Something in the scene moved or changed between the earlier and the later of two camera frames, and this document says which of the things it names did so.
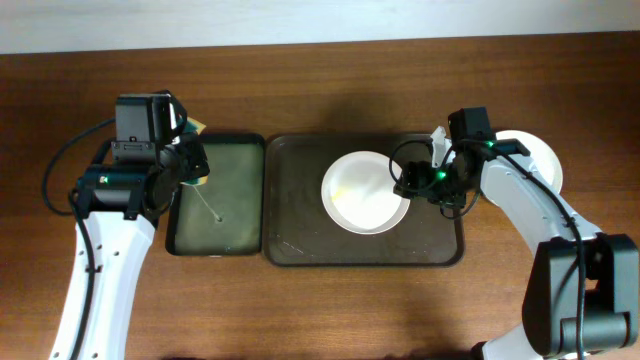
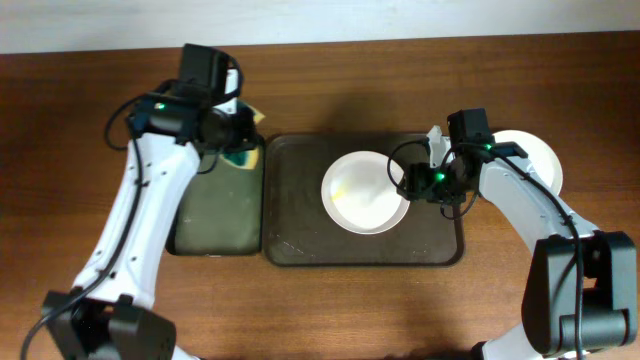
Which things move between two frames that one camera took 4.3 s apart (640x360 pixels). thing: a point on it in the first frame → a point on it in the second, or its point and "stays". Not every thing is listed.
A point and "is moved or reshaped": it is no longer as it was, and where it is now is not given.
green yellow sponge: [192, 125] is moved or reshaped
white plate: [357, 193] stays
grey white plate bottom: [541, 155] stays
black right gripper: [416, 176] stays
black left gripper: [196, 147] → [249, 137]
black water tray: [223, 217] stays
